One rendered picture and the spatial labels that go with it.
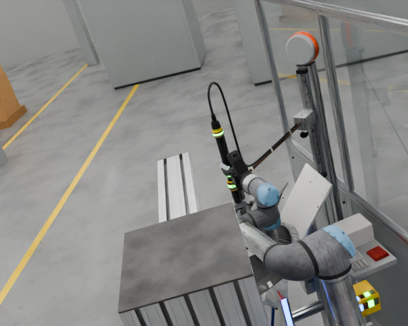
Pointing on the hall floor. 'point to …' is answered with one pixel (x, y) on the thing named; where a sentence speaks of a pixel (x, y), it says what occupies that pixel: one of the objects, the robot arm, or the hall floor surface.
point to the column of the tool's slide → (333, 203)
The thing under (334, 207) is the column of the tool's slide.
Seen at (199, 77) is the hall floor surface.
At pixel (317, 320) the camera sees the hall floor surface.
